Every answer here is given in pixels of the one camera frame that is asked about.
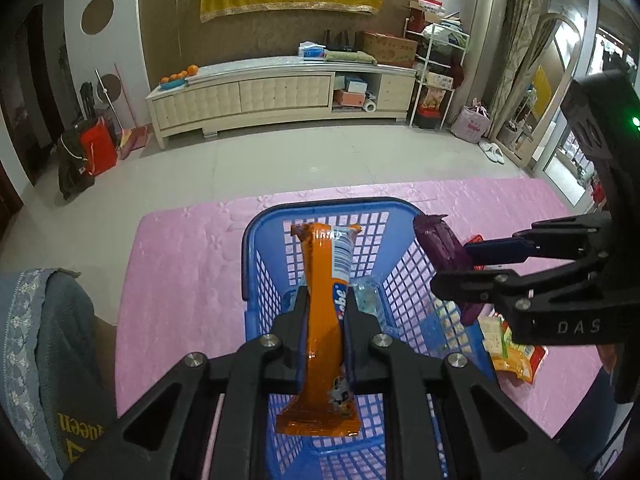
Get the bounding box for red yellow snack pouch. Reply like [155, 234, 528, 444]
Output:
[491, 316, 548, 385]

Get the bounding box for cardboard box on cabinet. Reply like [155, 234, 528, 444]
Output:
[355, 30, 418, 68]

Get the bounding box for broom and dustpan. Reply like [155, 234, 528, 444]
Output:
[93, 64, 152, 160]

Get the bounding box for round brown wall disc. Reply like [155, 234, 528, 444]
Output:
[80, 0, 115, 36]

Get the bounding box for white metal shelf rack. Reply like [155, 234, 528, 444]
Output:
[402, 0, 470, 129]

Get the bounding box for blue tissue box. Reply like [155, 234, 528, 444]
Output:
[298, 41, 326, 60]

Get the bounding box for green-edged cracker pack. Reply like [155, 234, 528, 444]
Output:
[477, 315, 508, 359]

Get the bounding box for purple snack packet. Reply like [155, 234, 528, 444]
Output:
[412, 212, 486, 326]

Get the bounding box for orange snack bar wrapper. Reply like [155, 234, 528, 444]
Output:
[276, 222, 361, 438]

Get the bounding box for white slippers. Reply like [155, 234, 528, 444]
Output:
[478, 140, 504, 165]

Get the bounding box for pink tote bag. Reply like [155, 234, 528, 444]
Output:
[450, 101, 491, 144]

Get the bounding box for cream TV cabinet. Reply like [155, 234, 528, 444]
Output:
[146, 56, 416, 148]

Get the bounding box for pink quilted table cover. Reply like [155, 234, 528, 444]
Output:
[114, 178, 604, 438]

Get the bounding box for teal striped clear snack bag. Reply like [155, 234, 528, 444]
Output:
[352, 276, 384, 318]

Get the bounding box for black bag on floor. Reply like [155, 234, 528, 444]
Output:
[56, 129, 96, 200]

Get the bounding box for small red snack packet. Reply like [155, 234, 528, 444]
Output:
[466, 234, 484, 244]

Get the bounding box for red shopping bag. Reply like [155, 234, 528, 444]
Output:
[80, 117, 117, 177]

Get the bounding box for tall air conditioner unit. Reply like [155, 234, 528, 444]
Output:
[456, 0, 506, 105]

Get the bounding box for green folded cloth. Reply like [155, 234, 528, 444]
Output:
[324, 50, 378, 66]

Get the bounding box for patterned curtain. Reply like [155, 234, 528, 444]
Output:
[489, 0, 549, 140]

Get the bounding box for plate of oranges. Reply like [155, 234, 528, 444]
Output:
[160, 64, 200, 90]

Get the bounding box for blue plastic basket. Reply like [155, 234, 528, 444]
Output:
[242, 198, 495, 479]

